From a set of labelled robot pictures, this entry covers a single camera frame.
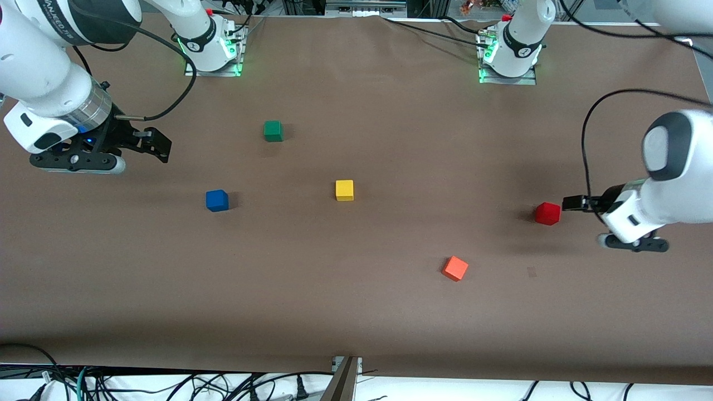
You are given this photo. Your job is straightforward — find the red wooden block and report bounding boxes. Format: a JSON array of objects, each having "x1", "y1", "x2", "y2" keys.
[{"x1": 535, "y1": 202, "x2": 561, "y2": 226}]

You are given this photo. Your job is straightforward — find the orange wooden block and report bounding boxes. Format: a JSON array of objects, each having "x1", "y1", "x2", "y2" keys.
[{"x1": 442, "y1": 256, "x2": 469, "y2": 282}]

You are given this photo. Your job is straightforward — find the colourful small toys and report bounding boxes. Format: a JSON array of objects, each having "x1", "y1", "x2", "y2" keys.
[{"x1": 460, "y1": 0, "x2": 502, "y2": 14}]

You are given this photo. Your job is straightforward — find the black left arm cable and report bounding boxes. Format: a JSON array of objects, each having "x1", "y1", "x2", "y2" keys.
[{"x1": 559, "y1": 0, "x2": 713, "y2": 224}]

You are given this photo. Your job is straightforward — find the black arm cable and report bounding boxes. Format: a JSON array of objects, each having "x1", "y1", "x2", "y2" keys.
[
  {"x1": 559, "y1": 0, "x2": 713, "y2": 224},
  {"x1": 71, "y1": 0, "x2": 197, "y2": 121}
]

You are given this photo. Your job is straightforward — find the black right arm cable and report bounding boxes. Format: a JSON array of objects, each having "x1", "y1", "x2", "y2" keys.
[{"x1": 71, "y1": 0, "x2": 197, "y2": 121}]

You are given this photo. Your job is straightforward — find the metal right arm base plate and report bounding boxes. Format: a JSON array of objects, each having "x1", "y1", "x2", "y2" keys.
[{"x1": 184, "y1": 22, "x2": 248, "y2": 77}]

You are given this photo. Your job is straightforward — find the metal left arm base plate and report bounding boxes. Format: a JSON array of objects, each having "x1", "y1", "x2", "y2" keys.
[{"x1": 478, "y1": 28, "x2": 538, "y2": 86}]

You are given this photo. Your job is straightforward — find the short black table cable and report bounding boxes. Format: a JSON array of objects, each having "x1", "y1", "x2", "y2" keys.
[{"x1": 440, "y1": 16, "x2": 495, "y2": 35}]

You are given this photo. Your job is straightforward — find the long black table cable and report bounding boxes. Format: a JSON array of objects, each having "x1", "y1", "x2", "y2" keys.
[{"x1": 380, "y1": 16, "x2": 486, "y2": 44}]

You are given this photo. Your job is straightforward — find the black looped cable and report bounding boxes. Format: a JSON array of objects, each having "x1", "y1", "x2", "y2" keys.
[{"x1": 0, "y1": 344, "x2": 70, "y2": 401}]

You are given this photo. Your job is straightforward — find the silver metal rail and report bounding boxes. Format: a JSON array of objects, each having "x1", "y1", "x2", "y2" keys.
[{"x1": 326, "y1": 0, "x2": 407, "y2": 17}]

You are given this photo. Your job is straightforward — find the metal post with bracket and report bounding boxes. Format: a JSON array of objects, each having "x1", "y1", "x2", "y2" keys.
[{"x1": 322, "y1": 356, "x2": 363, "y2": 401}]

